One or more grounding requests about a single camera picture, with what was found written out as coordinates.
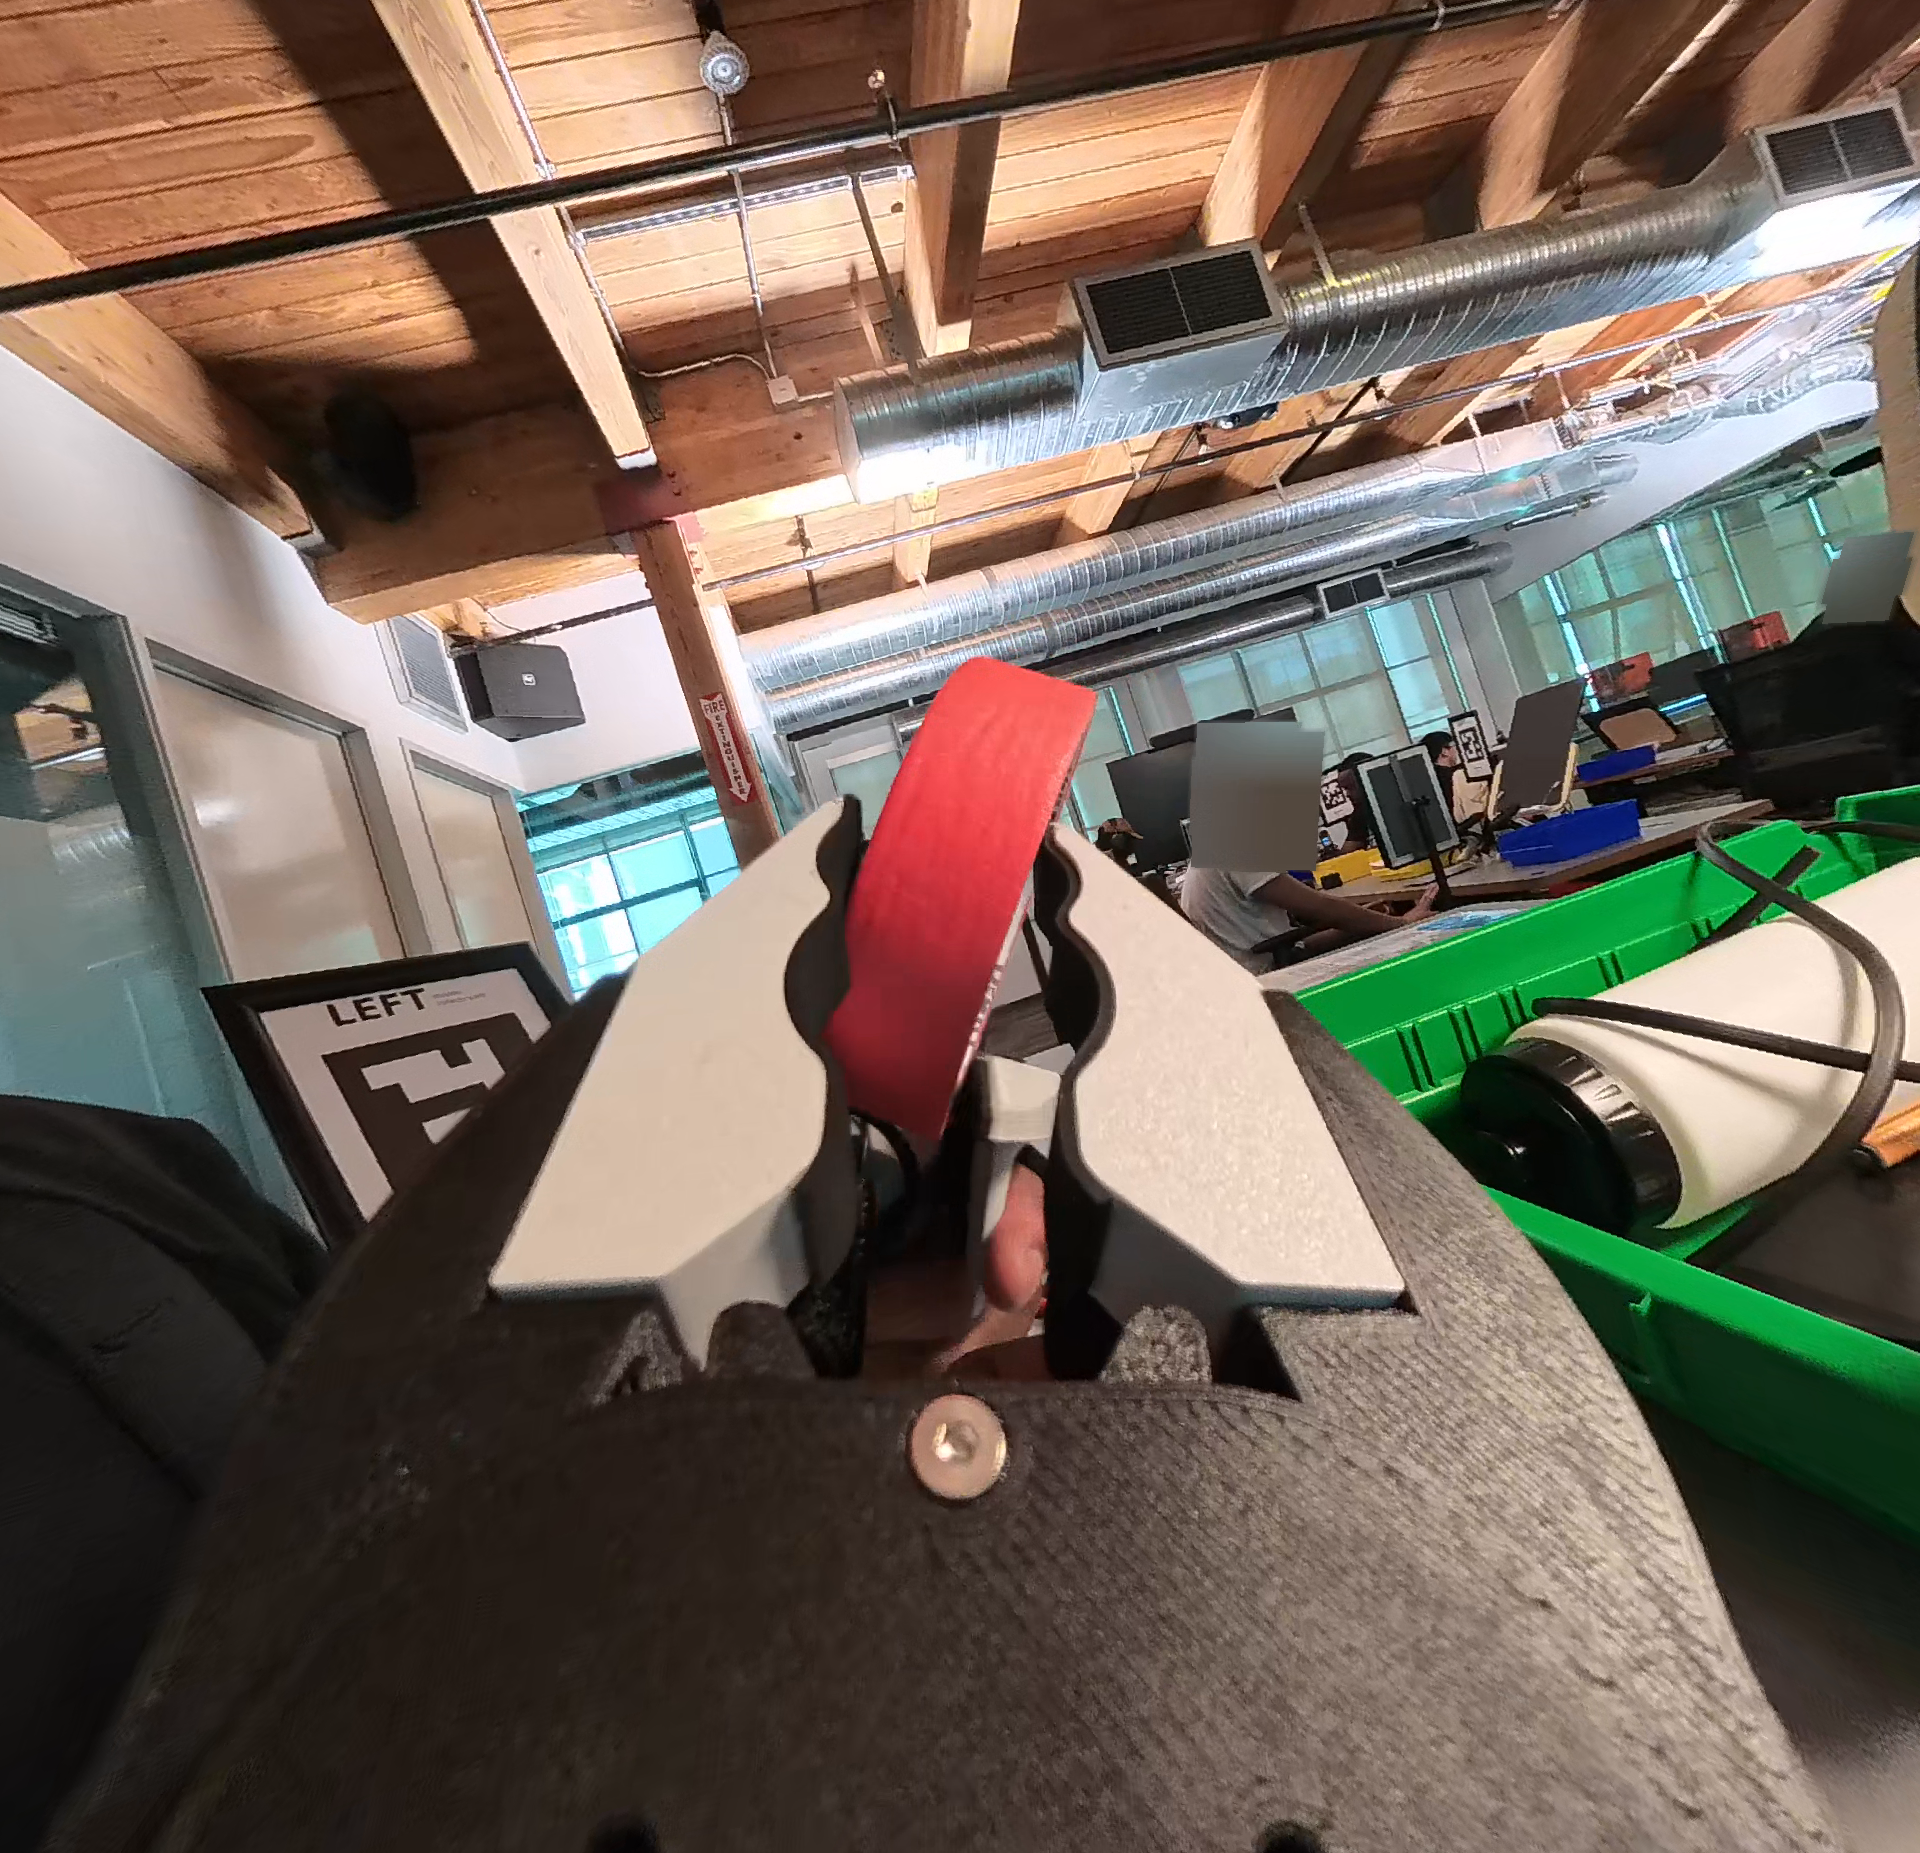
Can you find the plywood-edged black panel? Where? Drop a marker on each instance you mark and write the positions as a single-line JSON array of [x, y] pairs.
[[1902, 429]]

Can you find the green plastic bin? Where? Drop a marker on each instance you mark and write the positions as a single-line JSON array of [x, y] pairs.
[[1724, 1329]]

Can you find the small upright screen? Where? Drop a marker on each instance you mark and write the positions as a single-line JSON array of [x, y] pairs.
[[1403, 804]]

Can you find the red post sign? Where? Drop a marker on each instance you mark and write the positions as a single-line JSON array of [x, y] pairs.
[[729, 751]]

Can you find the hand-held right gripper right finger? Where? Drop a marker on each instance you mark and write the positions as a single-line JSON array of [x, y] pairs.
[[1229, 1148]]

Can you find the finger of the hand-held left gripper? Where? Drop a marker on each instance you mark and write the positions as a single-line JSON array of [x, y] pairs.
[[887, 1171], [1014, 1103]]

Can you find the plastic-sleeved paper sheet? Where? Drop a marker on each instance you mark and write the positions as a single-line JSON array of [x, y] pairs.
[[1477, 921]]

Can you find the orange pencil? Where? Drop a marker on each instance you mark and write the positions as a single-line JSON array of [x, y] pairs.
[[1894, 1133]]

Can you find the black wall speaker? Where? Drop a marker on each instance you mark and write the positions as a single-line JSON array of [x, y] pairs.
[[525, 689]]

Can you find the white bottle black base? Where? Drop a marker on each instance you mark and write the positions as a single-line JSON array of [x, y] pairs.
[[1771, 1045]]

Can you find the red tape roll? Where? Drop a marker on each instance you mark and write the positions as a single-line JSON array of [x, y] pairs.
[[961, 864]]

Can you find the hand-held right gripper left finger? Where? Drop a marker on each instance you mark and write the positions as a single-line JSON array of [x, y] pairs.
[[677, 1120]]

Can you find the wooden post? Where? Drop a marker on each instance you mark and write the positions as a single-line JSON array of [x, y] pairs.
[[705, 683]]

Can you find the small blue parts tray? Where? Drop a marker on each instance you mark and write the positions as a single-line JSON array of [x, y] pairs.
[[1567, 836]]

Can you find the black framed marker sign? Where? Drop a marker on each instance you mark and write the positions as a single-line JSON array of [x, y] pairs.
[[308, 1073]]

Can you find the silver air duct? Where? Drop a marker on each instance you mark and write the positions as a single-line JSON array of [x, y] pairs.
[[1126, 564]]

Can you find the large duct with vent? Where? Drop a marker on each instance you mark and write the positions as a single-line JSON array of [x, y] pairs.
[[1352, 307]]

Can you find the grey tilted panel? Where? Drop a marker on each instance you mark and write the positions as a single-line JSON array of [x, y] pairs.
[[1544, 745]]

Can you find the black computer monitor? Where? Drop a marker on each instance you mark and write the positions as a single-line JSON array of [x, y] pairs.
[[1815, 714]]

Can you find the black mat sheet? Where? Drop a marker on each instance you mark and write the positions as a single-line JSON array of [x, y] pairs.
[[1845, 1254]]

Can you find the large black display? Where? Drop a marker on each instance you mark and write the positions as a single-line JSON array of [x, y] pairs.
[[1148, 804]]

